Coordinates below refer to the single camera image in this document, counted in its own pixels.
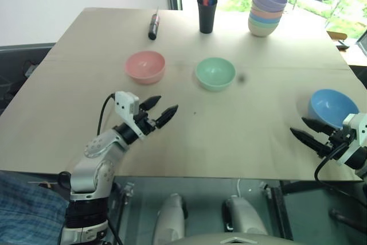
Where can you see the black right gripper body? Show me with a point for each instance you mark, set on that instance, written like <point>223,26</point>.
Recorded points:
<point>342,136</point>

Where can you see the blue plastic bowl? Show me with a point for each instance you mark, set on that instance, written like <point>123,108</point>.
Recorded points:
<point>329,105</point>
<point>263,20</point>

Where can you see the silver robot leg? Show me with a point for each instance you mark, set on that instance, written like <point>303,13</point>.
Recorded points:
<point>246,219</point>
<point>169,219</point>

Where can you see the cream plastic bowl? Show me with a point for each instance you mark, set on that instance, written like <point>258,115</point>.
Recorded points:
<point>262,31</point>

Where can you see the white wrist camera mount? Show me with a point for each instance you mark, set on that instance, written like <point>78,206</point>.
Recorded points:
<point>124,104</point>
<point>352,121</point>

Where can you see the small black device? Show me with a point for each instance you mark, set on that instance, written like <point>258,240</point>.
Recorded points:
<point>343,44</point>

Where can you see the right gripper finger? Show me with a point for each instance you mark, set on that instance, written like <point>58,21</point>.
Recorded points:
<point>318,126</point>
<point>311,140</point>

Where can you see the yellow orange object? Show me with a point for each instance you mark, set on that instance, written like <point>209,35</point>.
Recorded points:
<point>337,35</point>

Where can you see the silver robot right leg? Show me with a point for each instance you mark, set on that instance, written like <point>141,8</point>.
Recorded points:
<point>246,219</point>

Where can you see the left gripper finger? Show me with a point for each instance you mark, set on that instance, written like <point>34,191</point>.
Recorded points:
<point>150,102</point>
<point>167,114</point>

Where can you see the person in blue plaid cloth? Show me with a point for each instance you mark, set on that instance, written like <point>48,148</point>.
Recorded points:
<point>28,210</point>

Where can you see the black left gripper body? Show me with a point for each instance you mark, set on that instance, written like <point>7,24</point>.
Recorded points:
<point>146,123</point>

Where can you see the black marker pen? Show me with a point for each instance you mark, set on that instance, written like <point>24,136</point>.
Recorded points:
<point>154,25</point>

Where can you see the silver robot torso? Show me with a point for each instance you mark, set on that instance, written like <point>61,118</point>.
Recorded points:
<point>235,240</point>

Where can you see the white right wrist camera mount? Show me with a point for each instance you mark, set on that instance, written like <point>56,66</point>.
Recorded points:
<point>352,121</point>

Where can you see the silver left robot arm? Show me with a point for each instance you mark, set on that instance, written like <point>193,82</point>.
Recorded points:
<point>94,167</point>

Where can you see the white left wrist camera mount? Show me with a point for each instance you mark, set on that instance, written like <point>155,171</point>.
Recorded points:
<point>124,104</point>

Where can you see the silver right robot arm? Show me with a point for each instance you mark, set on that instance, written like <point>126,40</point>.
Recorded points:
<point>358,159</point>

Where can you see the green plastic bowl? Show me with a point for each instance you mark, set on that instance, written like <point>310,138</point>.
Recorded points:
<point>262,24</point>
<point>215,73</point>

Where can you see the silver robot left leg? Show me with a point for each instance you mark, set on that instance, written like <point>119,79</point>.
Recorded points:
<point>169,219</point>

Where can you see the dark grey furniture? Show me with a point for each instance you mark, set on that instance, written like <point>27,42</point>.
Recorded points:
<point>17,67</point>

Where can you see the pink plastic bowl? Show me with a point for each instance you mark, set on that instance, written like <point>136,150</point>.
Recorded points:
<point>265,15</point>
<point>144,65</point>

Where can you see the black table frame bar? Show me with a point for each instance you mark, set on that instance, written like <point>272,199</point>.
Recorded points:
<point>282,210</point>

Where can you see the black pen cup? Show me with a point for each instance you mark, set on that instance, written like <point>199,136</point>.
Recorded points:
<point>207,17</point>

